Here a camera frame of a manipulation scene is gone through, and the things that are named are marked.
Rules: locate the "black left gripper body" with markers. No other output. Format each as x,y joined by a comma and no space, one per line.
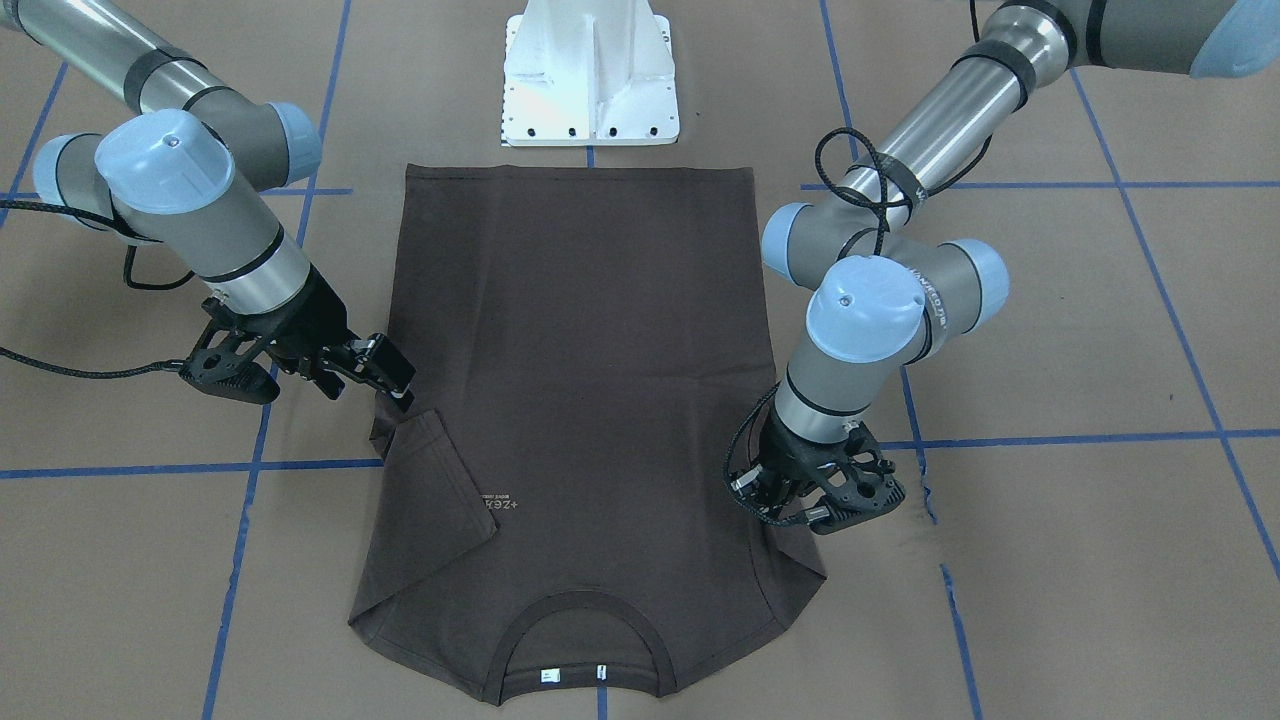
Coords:
787,456

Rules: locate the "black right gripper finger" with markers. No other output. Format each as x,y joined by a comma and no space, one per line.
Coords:
378,363
401,399

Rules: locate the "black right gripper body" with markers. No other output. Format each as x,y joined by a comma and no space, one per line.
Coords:
313,318

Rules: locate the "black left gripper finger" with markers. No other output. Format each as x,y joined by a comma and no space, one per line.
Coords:
780,515
745,486

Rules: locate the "dark brown t-shirt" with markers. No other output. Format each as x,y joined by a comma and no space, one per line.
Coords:
552,510

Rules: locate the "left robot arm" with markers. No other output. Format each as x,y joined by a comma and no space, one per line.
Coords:
881,301

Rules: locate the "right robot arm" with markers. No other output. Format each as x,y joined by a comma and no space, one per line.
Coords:
187,172

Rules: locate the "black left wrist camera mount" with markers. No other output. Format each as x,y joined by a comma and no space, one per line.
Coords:
856,481

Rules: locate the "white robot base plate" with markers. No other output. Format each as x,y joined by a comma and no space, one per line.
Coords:
589,73

